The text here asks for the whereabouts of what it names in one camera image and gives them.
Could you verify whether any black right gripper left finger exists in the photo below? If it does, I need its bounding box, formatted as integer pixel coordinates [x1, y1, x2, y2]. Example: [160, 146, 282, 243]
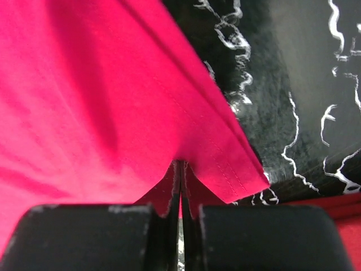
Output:
[1, 161, 181, 270]

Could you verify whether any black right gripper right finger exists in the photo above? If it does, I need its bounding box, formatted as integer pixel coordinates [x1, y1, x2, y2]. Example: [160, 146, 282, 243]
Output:
[180, 163, 354, 270]

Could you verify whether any bright pink t shirt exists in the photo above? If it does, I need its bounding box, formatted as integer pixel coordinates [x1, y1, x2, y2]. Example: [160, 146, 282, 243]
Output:
[1, 1, 269, 248]

